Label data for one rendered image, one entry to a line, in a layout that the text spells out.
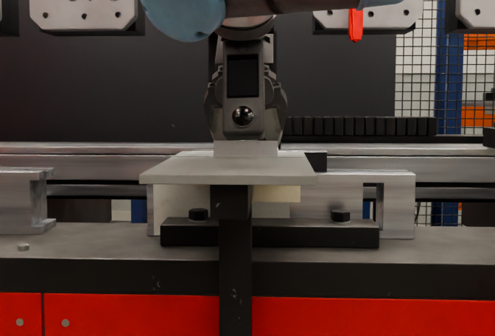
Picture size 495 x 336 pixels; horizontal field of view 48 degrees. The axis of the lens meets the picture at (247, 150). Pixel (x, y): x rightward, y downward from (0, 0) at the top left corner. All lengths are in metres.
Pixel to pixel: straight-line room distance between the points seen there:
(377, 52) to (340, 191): 0.60
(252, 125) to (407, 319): 0.32
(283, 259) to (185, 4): 0.37
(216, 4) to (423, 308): 0.47
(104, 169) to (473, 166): 0.70
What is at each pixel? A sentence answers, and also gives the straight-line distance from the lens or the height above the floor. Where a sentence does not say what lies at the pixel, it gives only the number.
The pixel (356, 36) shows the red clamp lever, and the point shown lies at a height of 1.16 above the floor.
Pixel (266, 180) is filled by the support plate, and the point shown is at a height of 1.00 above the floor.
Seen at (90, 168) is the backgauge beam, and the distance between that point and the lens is 1.14.
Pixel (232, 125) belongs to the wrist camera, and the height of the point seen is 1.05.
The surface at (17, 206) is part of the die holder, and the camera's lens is 0.91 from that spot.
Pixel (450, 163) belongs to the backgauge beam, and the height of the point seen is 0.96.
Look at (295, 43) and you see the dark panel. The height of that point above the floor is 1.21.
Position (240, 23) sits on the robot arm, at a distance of 0.61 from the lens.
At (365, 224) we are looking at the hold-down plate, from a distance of 0.80.
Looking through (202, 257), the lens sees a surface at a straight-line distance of 0.73.
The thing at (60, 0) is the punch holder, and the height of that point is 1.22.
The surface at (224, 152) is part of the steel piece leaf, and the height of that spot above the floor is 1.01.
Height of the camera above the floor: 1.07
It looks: 5 degrees down
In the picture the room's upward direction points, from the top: straight up
